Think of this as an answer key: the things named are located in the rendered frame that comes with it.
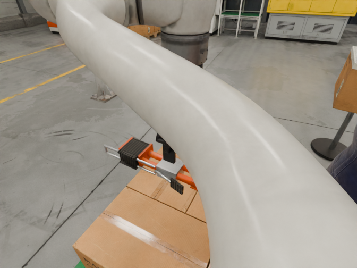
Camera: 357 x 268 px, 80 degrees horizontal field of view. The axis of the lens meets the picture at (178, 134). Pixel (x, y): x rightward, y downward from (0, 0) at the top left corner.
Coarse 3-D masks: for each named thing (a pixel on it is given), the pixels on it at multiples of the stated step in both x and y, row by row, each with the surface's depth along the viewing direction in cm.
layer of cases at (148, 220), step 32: (128, 192) 124; (160, 192) 124; (192, 192) 124; (96, 224) 108; (128, 224) 108; (160, 224) 108; (192, 224) 108; (96, 256) 95; (128, 256) 95; (160, 256) 95; (192, 256) 95
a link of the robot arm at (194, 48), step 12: (168, 36) 36; (180, 36) 35; (192, 36) 35; (204, 36) 37; (168, 48) 38; (180, 48) 37; (192, 48) 37; (204, 48) 38; (192, 60) 38; (204, 60) 40
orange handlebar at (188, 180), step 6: (150, 150) 69; (150, 156) 68; (156, 156) 67; (162, 156) 67; (138, 162) 66; (150, 162) 65; (180, 174) 61; (180, 180) 61; (186, 180) 60; (192, 180) 59; (192, 186) 60
